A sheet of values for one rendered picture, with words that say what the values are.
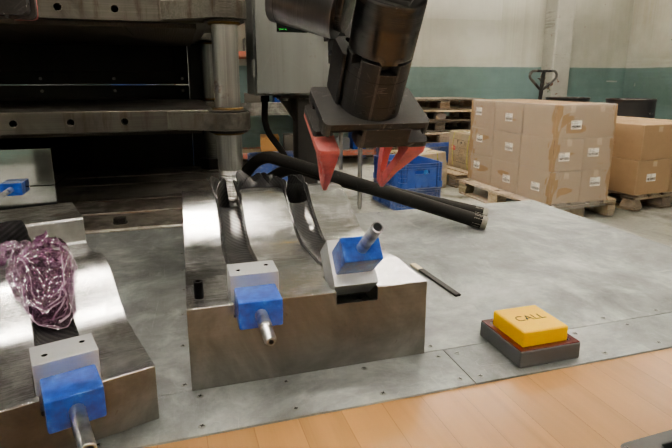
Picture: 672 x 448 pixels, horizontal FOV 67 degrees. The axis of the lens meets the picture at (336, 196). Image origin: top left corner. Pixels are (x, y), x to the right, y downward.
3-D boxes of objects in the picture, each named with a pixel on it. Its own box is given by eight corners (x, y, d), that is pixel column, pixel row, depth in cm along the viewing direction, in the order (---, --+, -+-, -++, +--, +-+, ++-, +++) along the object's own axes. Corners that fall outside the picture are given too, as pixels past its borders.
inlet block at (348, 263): (409, 251, 48) (395, 199, 50) (358, 256, 46) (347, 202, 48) (369, 291, 59) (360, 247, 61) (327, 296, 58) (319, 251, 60)
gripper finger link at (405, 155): (328, 165, 56) (340, 90, 50) (388, 162, 58) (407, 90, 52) (344, 207, 52) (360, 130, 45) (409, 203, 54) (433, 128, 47)
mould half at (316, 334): (424, 353, 59) (429, 242, 56) (192, 391, 52) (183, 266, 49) (316, 233, 106) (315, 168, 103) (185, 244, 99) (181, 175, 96)
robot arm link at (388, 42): (324, 60, 44) (336, -23, 39) (345, 36, 48) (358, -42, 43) (402, 83, 42) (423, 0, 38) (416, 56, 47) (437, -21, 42)
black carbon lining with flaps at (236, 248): (358, 283, 62) (359, 207, 60) (223, 299, 57) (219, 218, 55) (296, 213, 94) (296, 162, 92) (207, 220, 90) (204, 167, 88)
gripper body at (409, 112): (306, 103, 50) (315, 31, 45) (403, 102, 53) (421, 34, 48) (322, 142, 45) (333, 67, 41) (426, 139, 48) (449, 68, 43)
